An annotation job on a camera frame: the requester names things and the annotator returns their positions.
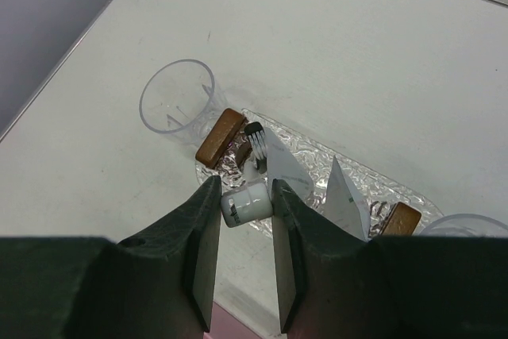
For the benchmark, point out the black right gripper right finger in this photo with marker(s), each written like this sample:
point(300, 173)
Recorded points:
point(331, 284)

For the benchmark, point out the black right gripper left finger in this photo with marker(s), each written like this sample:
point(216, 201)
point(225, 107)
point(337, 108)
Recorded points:
point(157, 283)

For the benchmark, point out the red-capped toothpaste tube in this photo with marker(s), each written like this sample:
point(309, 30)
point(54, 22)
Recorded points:
point(345, 206)

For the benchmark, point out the brown wooden holder block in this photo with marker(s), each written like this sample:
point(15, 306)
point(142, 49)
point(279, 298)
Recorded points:
point(220, 136)
point(402, 221)

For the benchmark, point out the white toothbrush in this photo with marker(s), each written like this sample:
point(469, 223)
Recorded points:
point(249, 202)

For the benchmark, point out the black-capped toothpaste tube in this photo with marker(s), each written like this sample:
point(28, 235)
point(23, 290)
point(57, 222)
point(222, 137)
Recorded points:
point(282, 165)

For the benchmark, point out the clear plastic cup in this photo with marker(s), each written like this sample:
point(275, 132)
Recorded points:
point(465, 225)
point(182, 102)

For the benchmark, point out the black toothbrush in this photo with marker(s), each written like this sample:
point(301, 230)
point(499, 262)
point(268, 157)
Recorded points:
point(254, 131)

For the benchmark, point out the clear textured glass tray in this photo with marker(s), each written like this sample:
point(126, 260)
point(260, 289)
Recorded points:
point(379, 192)

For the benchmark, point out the pink plastic drawer box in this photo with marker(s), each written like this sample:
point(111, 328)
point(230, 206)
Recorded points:
point(260, 324)

